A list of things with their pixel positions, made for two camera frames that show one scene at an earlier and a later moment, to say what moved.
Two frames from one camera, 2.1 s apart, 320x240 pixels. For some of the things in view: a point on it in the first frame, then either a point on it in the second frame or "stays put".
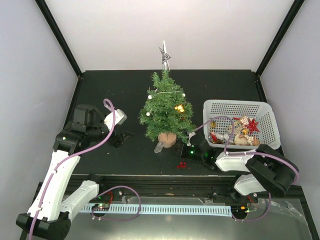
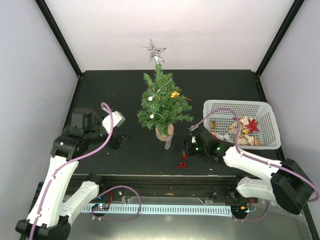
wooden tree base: (169, 139) → (164, 138)
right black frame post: (295, 9) stays put
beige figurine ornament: (243, 139) stays put
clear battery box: (159, 147) → (168, 142)
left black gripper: (120, 139) stays put
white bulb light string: (150, 97) → (150, 98)
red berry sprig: (181, 165) stays put
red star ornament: (252, 125) stays put
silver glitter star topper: (165, 56) → (155, 52)
